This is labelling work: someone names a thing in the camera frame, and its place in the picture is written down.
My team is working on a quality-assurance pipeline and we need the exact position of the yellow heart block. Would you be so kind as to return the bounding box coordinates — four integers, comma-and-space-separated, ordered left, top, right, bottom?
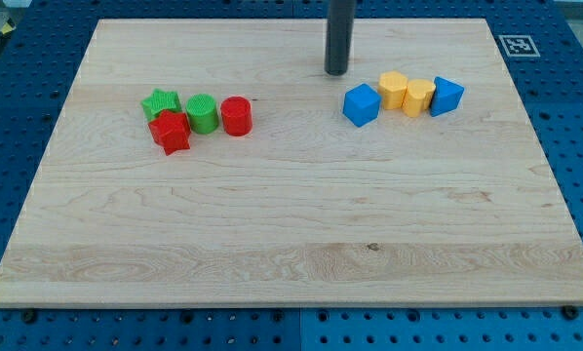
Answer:
402, 79, 436, 117

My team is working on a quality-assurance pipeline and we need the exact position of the red star block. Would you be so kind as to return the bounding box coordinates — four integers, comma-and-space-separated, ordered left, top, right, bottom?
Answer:
148, 110, 191, 156

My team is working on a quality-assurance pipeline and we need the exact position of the green star block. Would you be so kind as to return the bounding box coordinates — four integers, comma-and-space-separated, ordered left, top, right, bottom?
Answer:
140, 89, 181, 122

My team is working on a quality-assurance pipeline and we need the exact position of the white fiducial marker tag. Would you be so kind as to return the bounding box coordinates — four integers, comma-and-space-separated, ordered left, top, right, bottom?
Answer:
499, 34, 540, 58

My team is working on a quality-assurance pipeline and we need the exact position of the red cylinder block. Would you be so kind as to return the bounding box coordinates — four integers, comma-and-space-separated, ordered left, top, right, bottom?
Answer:
220, 96, 253, 137

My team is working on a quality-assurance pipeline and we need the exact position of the black bolt right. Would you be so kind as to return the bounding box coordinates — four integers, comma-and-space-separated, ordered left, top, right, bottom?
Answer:
561, 305, 580, 321

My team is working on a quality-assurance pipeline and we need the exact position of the wooden board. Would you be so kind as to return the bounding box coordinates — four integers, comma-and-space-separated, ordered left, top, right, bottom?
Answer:
0, 19, 583, 309

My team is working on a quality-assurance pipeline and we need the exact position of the black bolt left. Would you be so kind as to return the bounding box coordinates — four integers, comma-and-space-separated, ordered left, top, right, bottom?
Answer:
20, 309, 38, 325

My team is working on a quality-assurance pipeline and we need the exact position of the blue cube block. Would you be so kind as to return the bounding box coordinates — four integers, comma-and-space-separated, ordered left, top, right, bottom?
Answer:
342, 84, 381, 127

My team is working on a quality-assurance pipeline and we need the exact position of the yellow pentagon block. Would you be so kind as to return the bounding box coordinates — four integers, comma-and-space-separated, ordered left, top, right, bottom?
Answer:
378, 70, 408, 110

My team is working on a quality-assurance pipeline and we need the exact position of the green cylinder block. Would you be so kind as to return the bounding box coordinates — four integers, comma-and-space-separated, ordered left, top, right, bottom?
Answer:
185, 94, 219, 135

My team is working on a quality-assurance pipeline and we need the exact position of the blue triangle block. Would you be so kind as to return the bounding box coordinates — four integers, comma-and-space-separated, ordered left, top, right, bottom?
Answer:
430, 76, 465, 117

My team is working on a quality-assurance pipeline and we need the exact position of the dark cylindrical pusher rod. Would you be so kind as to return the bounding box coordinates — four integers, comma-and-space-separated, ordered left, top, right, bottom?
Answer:
324, 0, 356, 76

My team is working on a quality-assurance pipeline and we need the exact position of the black bolt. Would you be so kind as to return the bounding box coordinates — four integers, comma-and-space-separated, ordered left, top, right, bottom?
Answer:
20, 309, 38, 325
561, 305, 580, 321

